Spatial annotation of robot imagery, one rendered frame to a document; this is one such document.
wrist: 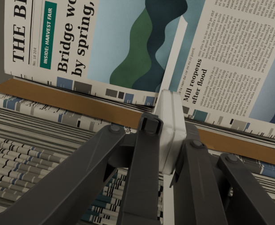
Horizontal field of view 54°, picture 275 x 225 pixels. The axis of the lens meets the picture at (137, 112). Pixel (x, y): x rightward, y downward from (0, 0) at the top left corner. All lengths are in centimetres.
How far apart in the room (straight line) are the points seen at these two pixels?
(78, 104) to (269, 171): 21
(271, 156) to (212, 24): 16
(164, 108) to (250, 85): 17
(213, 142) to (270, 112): 8
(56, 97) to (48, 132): 6
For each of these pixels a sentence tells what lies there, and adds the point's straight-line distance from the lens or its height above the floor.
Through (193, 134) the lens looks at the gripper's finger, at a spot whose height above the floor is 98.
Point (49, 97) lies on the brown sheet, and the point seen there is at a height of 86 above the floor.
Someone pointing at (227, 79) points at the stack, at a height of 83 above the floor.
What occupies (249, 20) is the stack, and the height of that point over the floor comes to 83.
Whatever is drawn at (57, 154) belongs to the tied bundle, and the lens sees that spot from 22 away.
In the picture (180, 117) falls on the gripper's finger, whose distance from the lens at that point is 17.
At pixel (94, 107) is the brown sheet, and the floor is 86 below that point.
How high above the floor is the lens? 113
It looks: 66 degrees down
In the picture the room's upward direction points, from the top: 167 degrees counter-clockwise
